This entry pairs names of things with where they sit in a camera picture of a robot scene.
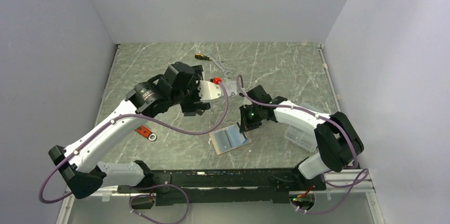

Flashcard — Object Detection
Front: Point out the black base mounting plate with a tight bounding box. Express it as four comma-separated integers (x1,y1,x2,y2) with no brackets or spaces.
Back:
117,168,326,206

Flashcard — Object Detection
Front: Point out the red adjustable wrench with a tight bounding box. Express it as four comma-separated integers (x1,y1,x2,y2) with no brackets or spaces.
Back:
135,125,157,142

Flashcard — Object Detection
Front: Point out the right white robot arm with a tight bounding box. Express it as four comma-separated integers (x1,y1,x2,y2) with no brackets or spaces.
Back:
239,85,364,189

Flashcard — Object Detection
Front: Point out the beige leather card holder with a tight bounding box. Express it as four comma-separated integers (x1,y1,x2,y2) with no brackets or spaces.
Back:
209,123,253,156

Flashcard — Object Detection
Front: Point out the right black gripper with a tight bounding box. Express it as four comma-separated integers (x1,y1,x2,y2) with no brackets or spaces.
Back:
239,104,263,133

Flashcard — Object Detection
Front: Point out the blue credit card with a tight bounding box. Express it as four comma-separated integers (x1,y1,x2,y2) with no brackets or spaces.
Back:
213,126,248,153

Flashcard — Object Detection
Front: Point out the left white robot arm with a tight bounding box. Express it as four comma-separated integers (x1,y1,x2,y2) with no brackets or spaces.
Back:
48,62,210,199

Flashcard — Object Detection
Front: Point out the black yellow screwdriver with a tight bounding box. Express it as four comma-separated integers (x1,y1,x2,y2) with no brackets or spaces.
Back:
194,54,213,61

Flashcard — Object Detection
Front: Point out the white printed credit card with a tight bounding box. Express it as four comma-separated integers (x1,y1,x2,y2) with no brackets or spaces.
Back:
222,80,238,97

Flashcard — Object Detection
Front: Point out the aluminium frame rail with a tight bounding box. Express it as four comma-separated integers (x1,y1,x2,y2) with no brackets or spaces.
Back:
63,168,385,223

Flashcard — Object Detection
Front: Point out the clear plastic screw box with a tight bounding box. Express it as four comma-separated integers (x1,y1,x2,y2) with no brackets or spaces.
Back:
284,122,317,152

